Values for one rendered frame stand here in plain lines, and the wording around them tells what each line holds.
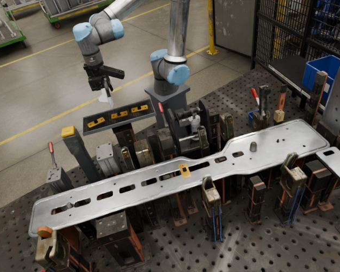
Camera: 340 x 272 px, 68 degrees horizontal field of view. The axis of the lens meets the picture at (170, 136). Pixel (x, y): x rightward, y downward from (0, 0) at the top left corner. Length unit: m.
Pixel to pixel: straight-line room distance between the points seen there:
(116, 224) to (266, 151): 0.73
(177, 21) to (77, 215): 0.95
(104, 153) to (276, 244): 0.89
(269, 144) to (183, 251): 0.65
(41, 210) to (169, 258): 0.62
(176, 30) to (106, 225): 0.89
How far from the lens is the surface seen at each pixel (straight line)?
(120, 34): 1.13
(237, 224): 1.36
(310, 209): 1.45
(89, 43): 1.10
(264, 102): 1.31
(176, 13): 1.23
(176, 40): 1.25
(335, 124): 1.40
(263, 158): 1.22
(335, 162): 1.28
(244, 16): 3.73
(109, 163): 1.21
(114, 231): 1.04
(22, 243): 1.66
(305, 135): 1.36
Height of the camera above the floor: 1.90
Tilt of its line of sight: 42 degrees down
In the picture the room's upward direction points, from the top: 12 degrees counter-clockwise
